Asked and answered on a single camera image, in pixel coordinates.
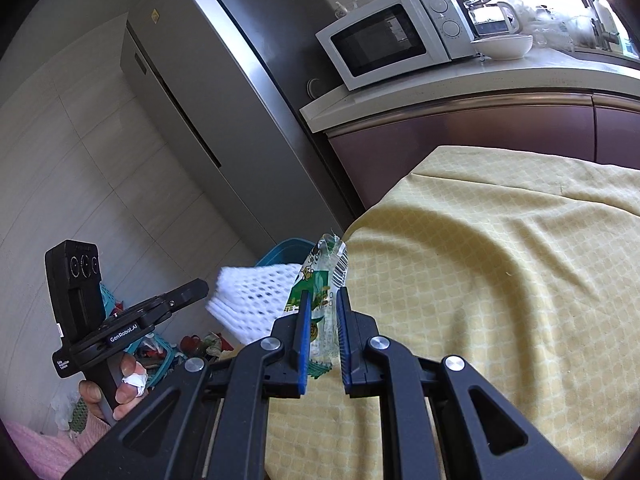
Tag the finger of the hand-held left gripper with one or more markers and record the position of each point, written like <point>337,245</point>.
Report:
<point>187,300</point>
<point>187,286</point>

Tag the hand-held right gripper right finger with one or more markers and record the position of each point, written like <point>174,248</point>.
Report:
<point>342,340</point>

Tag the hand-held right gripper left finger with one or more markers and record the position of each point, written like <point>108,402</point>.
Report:
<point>302,340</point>

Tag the green snack wrapper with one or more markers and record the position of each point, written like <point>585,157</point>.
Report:
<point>320,285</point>

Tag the white foam net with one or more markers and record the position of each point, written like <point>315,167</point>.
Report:
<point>250,300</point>

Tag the blue plastic bin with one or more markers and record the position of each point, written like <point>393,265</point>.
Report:
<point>282,252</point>

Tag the person's left forearm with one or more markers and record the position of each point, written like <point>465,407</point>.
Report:
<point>45,450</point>

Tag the person's left hand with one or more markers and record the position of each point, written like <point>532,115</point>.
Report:
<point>125,400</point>

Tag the white finger bandage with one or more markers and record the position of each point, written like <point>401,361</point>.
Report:
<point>135,379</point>

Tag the white plastic bag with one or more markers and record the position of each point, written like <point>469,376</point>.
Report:
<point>70,410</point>

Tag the grey refrigerator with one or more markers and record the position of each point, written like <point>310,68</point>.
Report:
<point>225,110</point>

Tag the brown base cabinets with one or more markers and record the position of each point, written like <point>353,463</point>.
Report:
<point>450,125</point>

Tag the white microwave oven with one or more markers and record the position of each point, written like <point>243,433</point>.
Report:
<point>380,40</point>

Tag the white figurine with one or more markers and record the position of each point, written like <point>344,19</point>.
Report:
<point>346,9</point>

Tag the large white bowl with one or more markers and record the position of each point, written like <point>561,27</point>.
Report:
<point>502,47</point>

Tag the glass kettle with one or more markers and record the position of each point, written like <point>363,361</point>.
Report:
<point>492,17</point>

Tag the clear plastic bags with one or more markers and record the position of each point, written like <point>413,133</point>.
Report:
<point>545,20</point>

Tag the metal sink faucet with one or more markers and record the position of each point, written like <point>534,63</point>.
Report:
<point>607,35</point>

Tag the round wall plug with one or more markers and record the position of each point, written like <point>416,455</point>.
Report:
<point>316,88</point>

